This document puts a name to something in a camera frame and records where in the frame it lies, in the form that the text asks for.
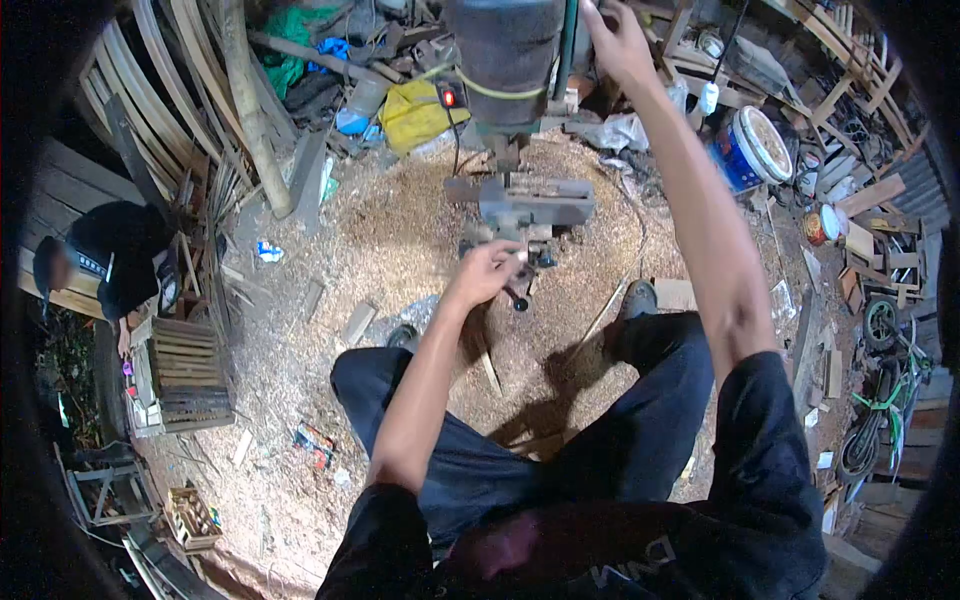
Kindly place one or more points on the person's left hand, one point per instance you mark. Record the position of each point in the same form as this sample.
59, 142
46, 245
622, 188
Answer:
480, 276

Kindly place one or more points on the person's right hand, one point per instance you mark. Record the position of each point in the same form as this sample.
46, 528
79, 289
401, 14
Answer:
626, 52

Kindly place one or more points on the person's right fingers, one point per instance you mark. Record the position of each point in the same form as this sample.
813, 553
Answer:
622, 9

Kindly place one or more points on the person's left fingers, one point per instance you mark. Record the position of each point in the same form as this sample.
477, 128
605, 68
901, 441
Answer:
506, 259

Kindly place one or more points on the person's right thumb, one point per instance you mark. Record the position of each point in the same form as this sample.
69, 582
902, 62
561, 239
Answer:
595, 22

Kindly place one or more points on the grey drill press machine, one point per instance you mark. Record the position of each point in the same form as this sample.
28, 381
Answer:
510, 67

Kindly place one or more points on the white plastic bag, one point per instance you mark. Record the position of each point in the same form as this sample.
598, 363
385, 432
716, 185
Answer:
619, 133

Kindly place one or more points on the thin wooden stick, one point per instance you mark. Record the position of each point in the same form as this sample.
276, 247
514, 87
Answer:
600, 324

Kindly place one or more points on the white hanging bulb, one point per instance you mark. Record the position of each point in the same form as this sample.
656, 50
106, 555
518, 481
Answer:
708, 97

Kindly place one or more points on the short wooden block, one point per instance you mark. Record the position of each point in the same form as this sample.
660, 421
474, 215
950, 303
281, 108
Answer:
358, 323

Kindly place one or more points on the yellow bag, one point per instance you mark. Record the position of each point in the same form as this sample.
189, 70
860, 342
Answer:
416, 116

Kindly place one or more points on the cardboard piece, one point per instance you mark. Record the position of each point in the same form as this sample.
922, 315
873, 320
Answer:
676, 295

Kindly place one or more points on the white bucket blue label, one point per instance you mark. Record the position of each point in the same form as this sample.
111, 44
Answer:
754, 150

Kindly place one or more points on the person's legs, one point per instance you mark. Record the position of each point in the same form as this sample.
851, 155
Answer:
480, 465

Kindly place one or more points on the clear plastic jug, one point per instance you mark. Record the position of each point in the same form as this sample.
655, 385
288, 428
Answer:
361, 105

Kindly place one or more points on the grey plank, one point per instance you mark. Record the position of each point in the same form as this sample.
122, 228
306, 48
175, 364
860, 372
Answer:
309, 176

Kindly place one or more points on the blue white packet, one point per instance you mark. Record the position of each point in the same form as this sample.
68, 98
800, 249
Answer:
268, 251

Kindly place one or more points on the pile of wooden frames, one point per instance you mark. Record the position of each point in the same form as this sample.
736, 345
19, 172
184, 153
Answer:
855, 67

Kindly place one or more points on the colourful flat packet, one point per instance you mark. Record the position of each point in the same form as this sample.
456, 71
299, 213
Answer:
313, 444

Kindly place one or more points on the round wooden pole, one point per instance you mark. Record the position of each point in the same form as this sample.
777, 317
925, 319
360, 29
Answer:
251, 120

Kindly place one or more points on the small paint can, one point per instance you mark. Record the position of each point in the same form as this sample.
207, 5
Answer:
819, 226

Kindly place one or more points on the person's body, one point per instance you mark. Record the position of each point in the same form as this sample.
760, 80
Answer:
615, 540

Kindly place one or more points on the green cloth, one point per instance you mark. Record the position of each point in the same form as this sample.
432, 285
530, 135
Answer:
289, 34

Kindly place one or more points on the light wooden board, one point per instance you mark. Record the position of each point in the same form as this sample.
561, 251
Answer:
870, 196

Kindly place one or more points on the large slatted wooden crate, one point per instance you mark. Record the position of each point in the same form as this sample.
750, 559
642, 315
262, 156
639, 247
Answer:
187, 375

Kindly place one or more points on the stack of curved wooden slats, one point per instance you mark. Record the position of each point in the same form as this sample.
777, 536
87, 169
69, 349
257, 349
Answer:
161, 97

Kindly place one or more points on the green bicycle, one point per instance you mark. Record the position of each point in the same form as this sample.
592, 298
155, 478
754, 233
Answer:
885, 390

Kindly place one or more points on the small wooden crate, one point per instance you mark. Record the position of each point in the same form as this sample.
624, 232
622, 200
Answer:
193, 519

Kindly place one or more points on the grey metal stand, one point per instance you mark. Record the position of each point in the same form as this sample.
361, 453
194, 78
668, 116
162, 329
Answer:
105, 487

